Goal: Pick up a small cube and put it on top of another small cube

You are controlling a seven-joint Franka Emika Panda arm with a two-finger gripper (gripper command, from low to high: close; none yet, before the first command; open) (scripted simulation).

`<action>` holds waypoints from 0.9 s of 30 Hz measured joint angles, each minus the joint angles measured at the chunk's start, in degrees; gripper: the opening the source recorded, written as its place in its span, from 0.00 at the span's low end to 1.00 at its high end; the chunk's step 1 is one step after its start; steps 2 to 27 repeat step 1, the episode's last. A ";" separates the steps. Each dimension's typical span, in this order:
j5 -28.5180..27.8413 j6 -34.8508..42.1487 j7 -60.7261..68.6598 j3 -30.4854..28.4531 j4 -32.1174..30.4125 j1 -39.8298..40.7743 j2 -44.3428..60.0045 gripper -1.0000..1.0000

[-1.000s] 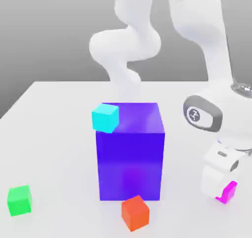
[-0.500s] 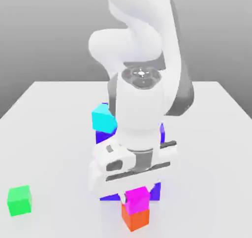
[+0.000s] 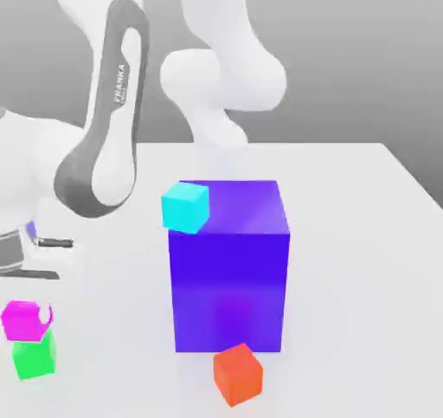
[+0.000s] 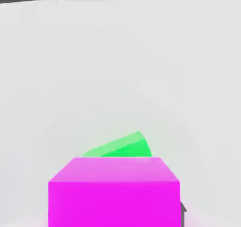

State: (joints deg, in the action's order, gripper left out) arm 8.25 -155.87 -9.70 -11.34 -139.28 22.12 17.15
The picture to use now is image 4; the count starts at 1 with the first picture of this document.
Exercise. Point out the small green cube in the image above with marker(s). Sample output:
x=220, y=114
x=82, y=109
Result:
x=130, y=148

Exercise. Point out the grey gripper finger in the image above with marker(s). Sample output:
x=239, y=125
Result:
x=183, y=215

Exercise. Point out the small magenta cube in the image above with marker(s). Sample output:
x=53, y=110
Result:
x=113, y=197

